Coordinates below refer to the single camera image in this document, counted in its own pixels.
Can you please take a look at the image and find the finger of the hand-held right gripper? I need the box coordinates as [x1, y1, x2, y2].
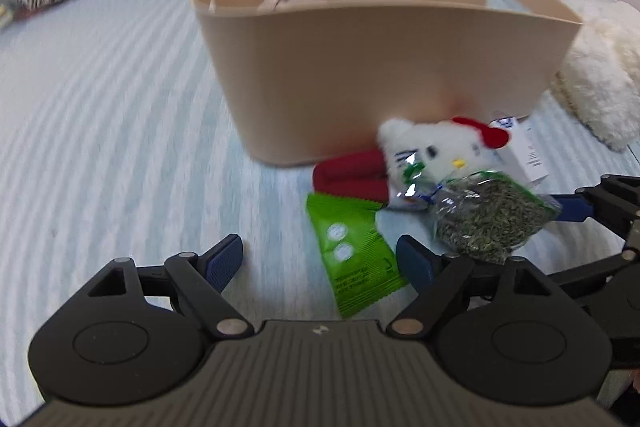
[552, 175, 640, 238]
[547, 249, 640, 290]

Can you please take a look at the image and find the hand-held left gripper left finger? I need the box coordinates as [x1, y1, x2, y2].
[87, 234, 253, 340]

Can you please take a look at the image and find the green snack packet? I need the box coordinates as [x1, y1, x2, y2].
[306, 193, 408, 319]

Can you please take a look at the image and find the small white box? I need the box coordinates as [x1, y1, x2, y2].
[490, 112, 548, 185]

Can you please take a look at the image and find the silver foil packet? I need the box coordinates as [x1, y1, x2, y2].
[387, 149, 441, 210]

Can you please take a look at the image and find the white cat plush toy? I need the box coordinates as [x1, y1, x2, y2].
[312, 116, 512, 210]

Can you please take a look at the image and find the white fluffy cushion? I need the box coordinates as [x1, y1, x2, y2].
[552, 2, 640, 150]

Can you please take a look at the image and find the clear bag of dried herbs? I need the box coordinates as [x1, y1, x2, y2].
[427, 172, 563, 264]

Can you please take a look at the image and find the pale striped bed sheet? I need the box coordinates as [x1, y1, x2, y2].
[0, 0, 640, 408]

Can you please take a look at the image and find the beige plastic basket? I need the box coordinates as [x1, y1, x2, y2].
[190, 0, 585, 168]

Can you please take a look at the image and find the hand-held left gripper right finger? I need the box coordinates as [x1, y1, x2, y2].
[387, 235, 571, 338]

